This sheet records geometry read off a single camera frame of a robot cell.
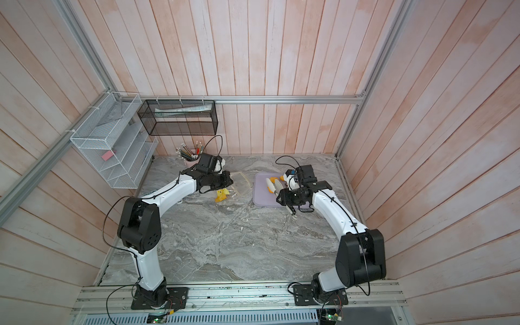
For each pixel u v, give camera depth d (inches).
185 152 41.7
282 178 40.1
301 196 24.6
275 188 34.4
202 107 35.6
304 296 28.8
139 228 19.6
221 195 37.9
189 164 41.7
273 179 37.4
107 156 32.2
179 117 40.9
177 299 28.8
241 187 40.1
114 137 30.8
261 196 41.7
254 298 29.4
